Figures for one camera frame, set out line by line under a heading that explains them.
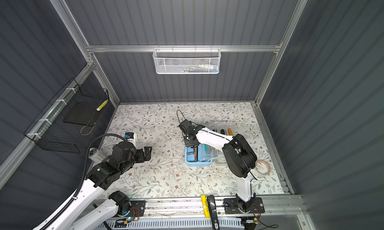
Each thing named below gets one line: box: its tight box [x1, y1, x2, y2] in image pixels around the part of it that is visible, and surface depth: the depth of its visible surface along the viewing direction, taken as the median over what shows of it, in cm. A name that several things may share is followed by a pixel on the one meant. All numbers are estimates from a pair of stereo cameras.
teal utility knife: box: [205, 144, 212, 155], surface depth 87 cm
